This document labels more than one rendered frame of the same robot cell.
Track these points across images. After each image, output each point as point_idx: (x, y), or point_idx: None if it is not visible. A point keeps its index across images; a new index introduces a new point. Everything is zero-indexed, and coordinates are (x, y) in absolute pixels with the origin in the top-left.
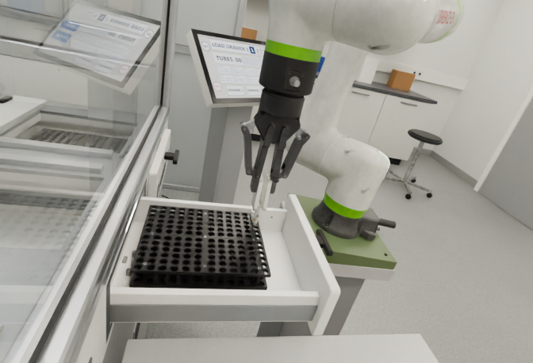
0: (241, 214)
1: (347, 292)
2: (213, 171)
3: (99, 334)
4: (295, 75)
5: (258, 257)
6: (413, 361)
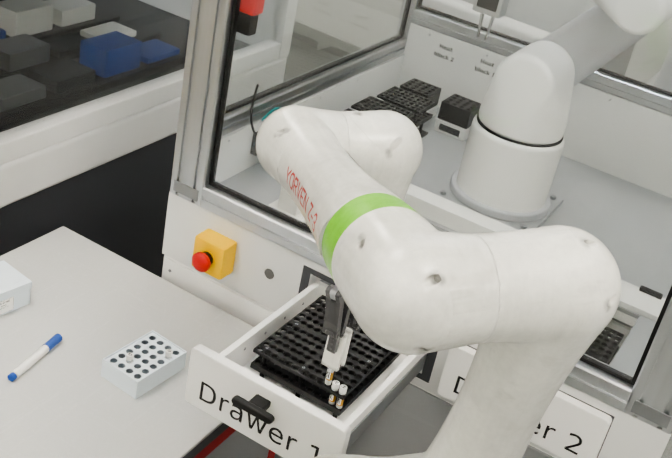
0: (350, 385)
1: None
2: None
3: (286, 281)
4: None
5: (279, 355)
6: None
